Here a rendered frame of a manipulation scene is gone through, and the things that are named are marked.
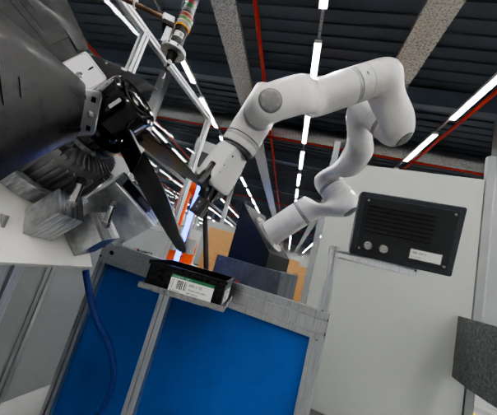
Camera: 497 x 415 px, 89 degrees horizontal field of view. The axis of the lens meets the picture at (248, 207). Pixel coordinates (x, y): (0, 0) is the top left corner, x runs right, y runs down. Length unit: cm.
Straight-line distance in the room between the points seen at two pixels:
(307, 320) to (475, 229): 191
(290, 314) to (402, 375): 165
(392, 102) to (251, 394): 92
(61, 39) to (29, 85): 24
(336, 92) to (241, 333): 74
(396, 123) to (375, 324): 174
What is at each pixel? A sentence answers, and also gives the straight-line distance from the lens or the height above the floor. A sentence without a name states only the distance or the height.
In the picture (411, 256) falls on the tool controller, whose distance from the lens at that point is 85.
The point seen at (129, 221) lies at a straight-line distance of 74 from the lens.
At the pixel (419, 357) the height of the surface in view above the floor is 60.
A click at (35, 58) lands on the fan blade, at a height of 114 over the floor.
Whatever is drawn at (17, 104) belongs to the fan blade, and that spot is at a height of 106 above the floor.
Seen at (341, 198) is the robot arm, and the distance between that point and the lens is 111.
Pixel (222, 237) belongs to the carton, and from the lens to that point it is 866.
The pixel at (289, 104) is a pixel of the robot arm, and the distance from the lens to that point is 54.
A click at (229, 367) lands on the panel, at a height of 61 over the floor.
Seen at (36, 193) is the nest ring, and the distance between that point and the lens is 68.
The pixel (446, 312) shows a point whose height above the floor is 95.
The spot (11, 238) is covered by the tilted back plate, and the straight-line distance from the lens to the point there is 64.
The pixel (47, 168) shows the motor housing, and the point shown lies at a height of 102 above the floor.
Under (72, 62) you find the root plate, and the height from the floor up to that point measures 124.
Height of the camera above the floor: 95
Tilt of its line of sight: 11 degrees up
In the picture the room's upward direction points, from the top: 15 degrees clockwise
